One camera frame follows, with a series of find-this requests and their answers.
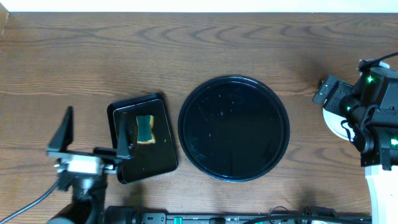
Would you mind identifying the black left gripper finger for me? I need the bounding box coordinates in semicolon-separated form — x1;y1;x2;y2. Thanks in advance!
117;112;131;159
47;106;73;152

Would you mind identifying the black rectangular tray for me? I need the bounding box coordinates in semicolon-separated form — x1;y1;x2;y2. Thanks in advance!
107;93;178;184

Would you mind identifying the green plate with stain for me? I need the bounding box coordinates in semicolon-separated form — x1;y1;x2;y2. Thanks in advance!
322;108;354;141

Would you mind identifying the green and yellow sponge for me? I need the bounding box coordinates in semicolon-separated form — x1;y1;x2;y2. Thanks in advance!
136;115;155;144

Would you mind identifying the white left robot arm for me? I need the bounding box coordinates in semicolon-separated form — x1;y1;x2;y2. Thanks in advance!
46;106;134;223

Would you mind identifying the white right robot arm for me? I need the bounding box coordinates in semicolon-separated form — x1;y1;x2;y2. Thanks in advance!
313;59;397;223

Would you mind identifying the black round tray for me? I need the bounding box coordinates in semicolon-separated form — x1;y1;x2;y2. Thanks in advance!
178;76;290;182

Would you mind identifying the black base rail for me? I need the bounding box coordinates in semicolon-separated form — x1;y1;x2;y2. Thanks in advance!
130;206;372;224

